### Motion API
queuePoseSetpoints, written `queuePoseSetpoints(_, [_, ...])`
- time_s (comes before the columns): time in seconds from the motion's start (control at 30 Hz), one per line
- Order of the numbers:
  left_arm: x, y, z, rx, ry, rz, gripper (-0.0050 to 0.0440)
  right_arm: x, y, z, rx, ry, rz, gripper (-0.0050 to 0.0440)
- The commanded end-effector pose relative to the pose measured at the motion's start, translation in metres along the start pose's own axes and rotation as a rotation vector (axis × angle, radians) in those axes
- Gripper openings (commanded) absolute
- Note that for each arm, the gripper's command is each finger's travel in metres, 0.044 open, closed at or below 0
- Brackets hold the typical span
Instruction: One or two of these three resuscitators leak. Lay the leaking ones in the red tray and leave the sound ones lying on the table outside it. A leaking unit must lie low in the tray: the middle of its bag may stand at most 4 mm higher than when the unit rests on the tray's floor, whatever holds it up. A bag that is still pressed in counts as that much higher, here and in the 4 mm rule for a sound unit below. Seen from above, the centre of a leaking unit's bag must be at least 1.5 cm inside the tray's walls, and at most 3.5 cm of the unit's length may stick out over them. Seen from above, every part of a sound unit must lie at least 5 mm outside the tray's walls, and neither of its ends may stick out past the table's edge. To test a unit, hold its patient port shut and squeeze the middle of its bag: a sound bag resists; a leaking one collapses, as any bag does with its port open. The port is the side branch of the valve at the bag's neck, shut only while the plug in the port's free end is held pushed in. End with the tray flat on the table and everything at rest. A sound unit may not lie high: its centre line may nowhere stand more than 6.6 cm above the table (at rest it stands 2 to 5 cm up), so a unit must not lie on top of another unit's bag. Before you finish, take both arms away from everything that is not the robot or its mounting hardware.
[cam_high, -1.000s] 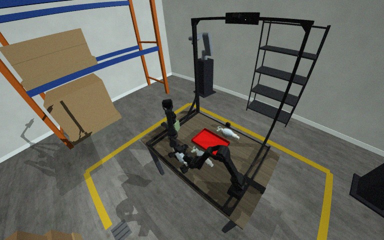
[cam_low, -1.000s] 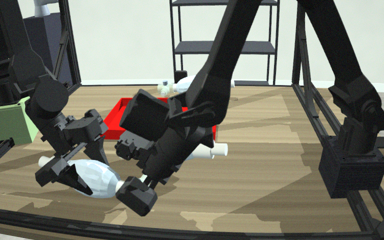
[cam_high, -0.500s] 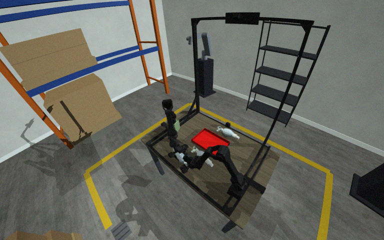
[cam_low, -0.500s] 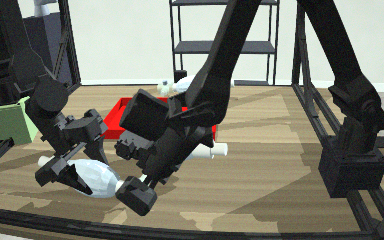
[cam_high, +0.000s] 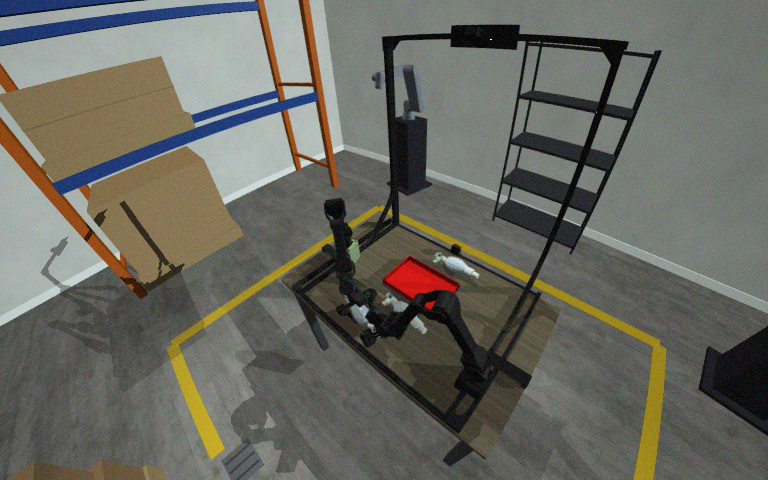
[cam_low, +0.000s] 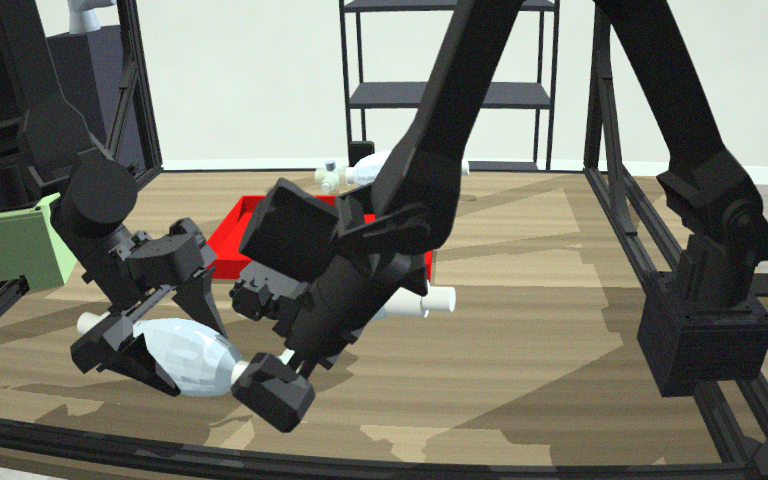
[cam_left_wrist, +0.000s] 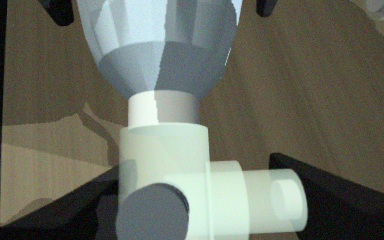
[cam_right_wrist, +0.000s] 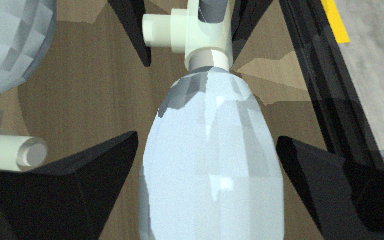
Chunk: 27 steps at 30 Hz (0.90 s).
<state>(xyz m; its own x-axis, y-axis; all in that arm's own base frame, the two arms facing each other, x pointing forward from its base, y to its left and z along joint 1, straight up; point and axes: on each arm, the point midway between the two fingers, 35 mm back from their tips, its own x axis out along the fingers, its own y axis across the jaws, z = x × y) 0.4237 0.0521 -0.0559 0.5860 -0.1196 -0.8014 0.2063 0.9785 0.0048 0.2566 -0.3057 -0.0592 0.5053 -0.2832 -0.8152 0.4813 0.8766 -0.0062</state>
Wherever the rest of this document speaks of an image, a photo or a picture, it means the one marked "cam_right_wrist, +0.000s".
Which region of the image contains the white resuscitator bag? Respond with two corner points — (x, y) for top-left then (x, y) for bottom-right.
(138, 0), (285, 240)

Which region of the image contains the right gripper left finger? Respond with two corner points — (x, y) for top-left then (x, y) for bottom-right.
(0, 131), (138, 240)

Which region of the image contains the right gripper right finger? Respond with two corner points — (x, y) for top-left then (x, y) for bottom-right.
(276, 136), (384, 240)

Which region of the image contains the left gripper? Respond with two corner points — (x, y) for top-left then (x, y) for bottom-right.
(107, 0), (273, 67)

